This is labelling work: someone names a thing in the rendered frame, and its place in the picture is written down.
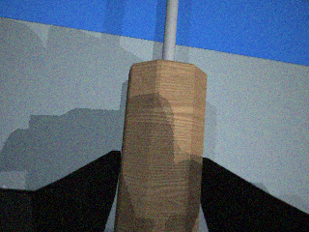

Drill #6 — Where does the tool with wooden handle and grey metal shaft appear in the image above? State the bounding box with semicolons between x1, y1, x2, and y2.
114;0;208;232

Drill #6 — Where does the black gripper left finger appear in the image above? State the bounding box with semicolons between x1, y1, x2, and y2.
0;151;121;232

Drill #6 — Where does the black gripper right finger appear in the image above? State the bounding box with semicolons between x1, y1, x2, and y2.
200;158;309;232

